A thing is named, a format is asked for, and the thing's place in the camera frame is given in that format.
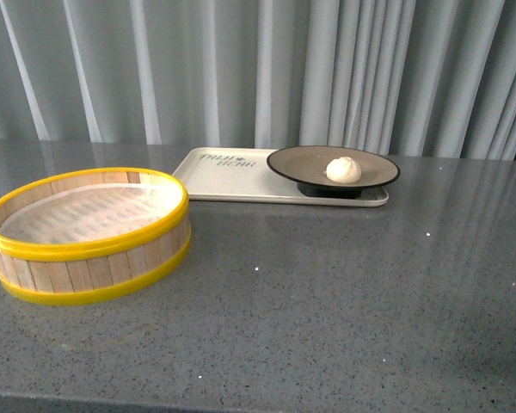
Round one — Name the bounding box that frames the brown plate with black rim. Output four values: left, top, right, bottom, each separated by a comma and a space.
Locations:
267, 145, 401, 199

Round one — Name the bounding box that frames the grey pleated curtain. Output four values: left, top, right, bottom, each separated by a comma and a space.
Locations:
0, 1, 516, 160

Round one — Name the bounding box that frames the yellow-rimmed bamboo steamer basket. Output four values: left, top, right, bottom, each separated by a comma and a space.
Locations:
0, 167, 192, 305

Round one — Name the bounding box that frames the white steamer liner cloth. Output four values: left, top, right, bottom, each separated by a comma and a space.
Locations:
0, 182, 182, 244

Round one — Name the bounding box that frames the white bear-print tray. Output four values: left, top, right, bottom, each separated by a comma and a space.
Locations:
174, 147, 389, 207

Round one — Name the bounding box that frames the white steamed bun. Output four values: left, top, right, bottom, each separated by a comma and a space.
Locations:
324, 157, 362, 184

